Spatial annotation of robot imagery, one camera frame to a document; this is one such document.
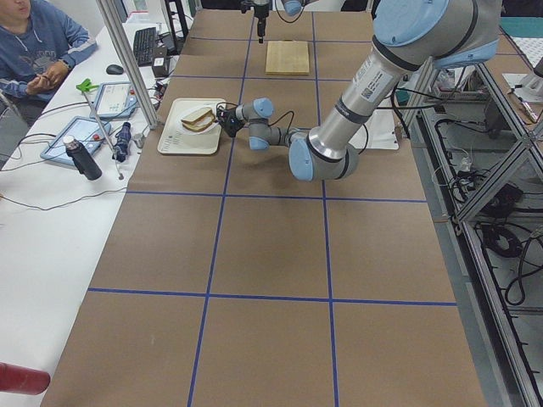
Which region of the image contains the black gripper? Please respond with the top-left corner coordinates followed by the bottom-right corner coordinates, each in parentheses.
top-left (253, 0), bottom-right (270, 44)
top-left (214, 107), bottom-right (239, 127)

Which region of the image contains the egg toast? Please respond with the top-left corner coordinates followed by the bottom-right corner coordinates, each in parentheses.
top-left (182, 116), bottom-right (215, 132)

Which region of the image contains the white round plate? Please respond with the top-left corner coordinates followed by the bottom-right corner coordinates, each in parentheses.
top-left (178, 105), bottom-right (218, 135)

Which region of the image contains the bread slice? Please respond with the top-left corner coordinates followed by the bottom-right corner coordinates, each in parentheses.
top-left (181, 107), bottom-right (215, 126)

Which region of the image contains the person's hand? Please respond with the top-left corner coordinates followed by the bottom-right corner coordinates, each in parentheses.
top-left (36, 60), bottom-right (70, 88)

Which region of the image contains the bamboo cutting board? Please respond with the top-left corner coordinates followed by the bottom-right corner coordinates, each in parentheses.
top-left (265, 40), bottom-right (310, 75)

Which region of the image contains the cream bear tray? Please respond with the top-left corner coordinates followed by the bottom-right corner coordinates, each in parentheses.
top-left (157, 98), bottom-right (225, 155)

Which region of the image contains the folded navy umbrella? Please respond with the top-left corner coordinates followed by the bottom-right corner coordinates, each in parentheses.
top-left (112, 122), bottom-right (132, 163)

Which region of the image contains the far teach pendant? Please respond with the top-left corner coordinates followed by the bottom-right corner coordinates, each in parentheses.
top-left (93, 81), bottom-right (137, 120)

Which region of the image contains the teach pendant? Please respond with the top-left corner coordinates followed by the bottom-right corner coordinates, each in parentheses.
top-left (40, 116), bottom-right (111, 167)
top-left (93, 81), bottom-right (137, 120)

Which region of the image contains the black keyboard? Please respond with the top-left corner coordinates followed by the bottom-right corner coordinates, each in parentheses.
top-left (132, 27), bottom-right (157, 66)

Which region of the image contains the black computer mouse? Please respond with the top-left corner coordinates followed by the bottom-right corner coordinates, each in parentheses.
top-left (106, 64), bottom-right (124, 75)

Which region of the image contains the near teach pendant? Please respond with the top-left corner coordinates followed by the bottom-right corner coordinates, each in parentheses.
top-left (40, 116), bottom-right (111, 167)

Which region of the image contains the metal grabber stick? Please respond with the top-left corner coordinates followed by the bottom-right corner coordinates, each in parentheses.
top-left (76, 79), bottom-right (126, 180)

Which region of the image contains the black water bottle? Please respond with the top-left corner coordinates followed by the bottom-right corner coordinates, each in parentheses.
top-left (62, 135), bottom-right (102, 181)

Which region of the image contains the person in blue hoodie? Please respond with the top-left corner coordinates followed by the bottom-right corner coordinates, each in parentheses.
top-left (1, 1), bottom-right (97, 126)

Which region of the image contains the red cylinder bottle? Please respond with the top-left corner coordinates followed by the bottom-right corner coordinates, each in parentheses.
top-left (1, 362), bottom-right (51, 395)

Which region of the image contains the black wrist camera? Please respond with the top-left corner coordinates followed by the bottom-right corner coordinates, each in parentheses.
top-left (221, 118), bottom-right (245, 138)
top-left (240, 0), bottom-right (254, 14)

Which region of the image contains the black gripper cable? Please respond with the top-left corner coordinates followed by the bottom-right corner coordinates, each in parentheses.
top-left (215, 101), bottom-right (297, 137)

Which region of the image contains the aluminium frame post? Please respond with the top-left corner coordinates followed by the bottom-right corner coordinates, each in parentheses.
top-left (96, 0), bottom-right (159, 130)

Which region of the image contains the white pedestal column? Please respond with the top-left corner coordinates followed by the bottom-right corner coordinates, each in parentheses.
top-left (350, 110), bottom-right (399, 150)

